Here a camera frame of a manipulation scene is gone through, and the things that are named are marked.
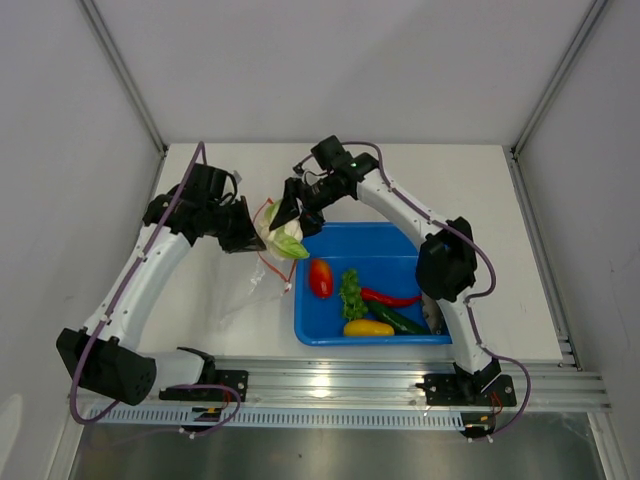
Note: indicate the grey fish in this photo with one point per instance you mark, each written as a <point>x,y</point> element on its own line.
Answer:
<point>433,316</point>

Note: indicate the green cucumber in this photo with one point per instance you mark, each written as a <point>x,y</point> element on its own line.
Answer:
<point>400,324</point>

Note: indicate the red chili pepper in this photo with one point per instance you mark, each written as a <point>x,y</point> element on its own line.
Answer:
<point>369,295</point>

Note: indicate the yellow mango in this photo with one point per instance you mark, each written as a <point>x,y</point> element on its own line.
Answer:
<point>367,328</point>

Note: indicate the red tomato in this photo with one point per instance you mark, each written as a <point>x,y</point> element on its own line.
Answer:
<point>320,278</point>

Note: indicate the green grape bunch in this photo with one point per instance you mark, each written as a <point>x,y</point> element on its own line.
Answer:
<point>354,306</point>

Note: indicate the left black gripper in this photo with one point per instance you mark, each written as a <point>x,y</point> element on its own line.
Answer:
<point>247,238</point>

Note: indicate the blue plastic bin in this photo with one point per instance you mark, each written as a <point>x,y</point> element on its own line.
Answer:
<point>385,262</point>

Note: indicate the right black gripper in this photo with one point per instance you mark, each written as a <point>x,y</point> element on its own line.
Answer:
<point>289,210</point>

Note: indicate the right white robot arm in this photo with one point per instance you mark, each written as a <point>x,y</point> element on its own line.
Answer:
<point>447,254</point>

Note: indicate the white cauliflower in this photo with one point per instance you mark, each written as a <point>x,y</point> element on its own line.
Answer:
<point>285,242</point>

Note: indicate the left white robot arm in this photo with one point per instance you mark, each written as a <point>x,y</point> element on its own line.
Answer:
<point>103,356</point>

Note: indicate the white slotted cable duct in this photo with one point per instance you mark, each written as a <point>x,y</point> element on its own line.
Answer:
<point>194,416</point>

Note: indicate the clear zip bag orange zipper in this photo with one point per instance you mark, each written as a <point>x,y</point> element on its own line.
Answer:
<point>243,282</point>

